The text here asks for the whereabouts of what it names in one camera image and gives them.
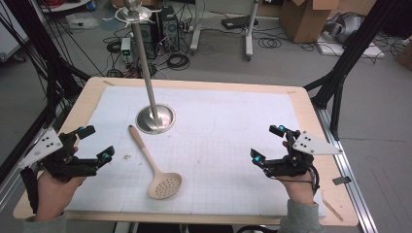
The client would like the black strap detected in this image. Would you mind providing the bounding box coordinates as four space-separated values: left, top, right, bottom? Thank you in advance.
19 166 41 216

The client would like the black computer tower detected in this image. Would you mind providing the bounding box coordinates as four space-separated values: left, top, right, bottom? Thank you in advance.
139 6 181 60

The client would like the person's right hand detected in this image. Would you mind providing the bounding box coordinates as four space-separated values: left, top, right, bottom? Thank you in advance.
277 140 318 206

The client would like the thin black coiled cable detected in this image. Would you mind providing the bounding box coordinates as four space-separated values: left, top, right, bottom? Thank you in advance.
257 37 283 50

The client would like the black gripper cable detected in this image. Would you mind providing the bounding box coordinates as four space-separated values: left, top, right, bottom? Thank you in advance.
285 164 322 196

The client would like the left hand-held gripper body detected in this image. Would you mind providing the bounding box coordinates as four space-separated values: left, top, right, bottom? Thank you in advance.
18 127 100 180

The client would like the black metal frame with cables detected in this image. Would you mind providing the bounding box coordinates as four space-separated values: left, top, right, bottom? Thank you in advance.
0 0 92 183

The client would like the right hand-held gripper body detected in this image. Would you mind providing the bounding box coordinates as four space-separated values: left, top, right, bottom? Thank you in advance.
263 128 344 179

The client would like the person's left hand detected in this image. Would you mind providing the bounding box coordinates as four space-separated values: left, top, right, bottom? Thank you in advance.
34 146 87 221

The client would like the black tape piece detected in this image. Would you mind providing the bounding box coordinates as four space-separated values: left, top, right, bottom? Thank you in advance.
331 176 353 186

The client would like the white flat board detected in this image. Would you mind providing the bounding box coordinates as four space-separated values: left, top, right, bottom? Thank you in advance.
316 33 387 60

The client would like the black flat device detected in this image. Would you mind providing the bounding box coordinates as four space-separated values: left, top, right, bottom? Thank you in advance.
221 15 259 31

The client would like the small cardboard box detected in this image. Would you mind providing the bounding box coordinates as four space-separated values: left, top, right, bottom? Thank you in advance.
395 39 412 71

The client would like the white stand leg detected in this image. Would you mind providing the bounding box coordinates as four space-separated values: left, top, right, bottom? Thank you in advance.
244 0 260 62
189 0 204 56

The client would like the black metal frame strut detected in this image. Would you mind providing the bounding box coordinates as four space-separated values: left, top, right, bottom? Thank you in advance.
303 0 404 141

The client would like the beige tape strip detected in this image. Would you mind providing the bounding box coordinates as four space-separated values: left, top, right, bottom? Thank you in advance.
322 198 345 223

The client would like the white grid mat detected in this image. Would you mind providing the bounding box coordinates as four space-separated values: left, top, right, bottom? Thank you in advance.
64 84 328 217

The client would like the aluminium rail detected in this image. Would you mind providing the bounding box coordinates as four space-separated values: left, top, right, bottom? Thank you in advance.
311 105 379 233

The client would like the large open cardboard box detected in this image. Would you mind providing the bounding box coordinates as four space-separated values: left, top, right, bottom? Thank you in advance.
279 0 378 45

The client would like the metal stand with round base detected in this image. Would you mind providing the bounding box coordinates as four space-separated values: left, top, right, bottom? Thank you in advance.
115 0 177 135

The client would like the grey rounded appliance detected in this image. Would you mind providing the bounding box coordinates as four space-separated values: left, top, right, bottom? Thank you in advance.
324 12 366 44

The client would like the small box with green light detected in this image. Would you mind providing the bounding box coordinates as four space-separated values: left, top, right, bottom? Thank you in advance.
120 37 132 63

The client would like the beige slotted spoon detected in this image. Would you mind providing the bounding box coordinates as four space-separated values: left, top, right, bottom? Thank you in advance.
127 124 183 200

